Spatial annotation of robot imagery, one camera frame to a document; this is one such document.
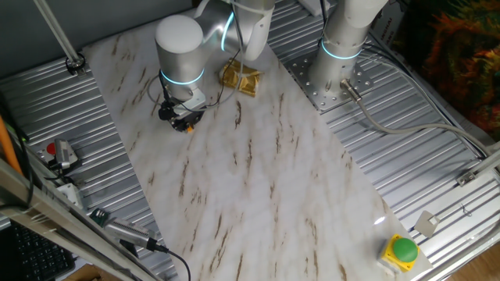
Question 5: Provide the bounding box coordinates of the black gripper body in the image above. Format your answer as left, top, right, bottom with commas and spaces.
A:
168, 108, 205, 125

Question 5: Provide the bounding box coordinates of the gold foil package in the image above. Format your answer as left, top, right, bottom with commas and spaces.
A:
219, 58, 262, 98

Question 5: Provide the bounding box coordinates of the white marble pattern mat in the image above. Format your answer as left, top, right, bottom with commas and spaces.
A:
81, 15, 434, 281

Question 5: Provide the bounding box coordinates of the small silver clamp device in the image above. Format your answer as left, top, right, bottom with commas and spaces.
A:
48, 138, 81, 171

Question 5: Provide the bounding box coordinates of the white grey socket box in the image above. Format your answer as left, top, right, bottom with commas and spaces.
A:
56, 183, 85, 210

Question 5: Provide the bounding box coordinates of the red emergency stop button box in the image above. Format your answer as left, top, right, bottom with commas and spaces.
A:
38, 142, 58, 161

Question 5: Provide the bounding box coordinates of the thin aluminium pole with foot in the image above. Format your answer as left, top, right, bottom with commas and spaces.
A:
33, 0, 87, 75

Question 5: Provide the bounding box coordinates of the white plastic block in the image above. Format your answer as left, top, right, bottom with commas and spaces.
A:
298, 0, 333, 17

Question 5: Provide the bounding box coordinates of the orange pole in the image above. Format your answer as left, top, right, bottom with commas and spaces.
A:
0, 115, 23, 176

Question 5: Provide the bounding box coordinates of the black keyboard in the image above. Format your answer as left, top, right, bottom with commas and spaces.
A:
7, 220, 77, 281

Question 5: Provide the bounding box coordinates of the yellow box green button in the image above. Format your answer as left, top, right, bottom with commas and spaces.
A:
377, 233, 421, 273

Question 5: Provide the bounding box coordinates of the small grey metal plate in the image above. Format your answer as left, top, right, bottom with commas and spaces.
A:
413, 210, 441, 239

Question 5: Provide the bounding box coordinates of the colourful orange green cloth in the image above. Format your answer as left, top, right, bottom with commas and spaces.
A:
394, 0, 500, 141

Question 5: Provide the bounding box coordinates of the wrist camera with silver bracket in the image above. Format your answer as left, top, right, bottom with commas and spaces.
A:
157, 90, 207, 123

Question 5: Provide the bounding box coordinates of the silver ribbed camera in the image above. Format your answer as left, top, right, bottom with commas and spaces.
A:
103, 217, 169, 254

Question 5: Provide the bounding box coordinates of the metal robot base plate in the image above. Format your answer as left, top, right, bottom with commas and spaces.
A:
284, 50, 374, 114

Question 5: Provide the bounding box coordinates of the black camera cable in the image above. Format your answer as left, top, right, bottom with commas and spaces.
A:
155, 244, 192, 281

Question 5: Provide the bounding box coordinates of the aluminium frame beam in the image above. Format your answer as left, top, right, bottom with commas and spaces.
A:
0, 158, 157, 281

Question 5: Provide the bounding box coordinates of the grey base cable with connector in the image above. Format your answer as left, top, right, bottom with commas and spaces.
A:
340, 79, 493, 155

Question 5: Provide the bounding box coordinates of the black base cable bundle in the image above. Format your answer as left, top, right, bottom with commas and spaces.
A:
316, 0, 329, 42

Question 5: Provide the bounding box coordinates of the white cable bundle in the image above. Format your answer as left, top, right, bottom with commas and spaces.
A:
361, 41, 500, 159

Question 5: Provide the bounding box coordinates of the metal corner bracket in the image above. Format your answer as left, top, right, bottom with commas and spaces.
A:
455, 169, 478, 187

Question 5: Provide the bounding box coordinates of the short aluminium frame bar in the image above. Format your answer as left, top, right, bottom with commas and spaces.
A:
470, 140, 500, 176

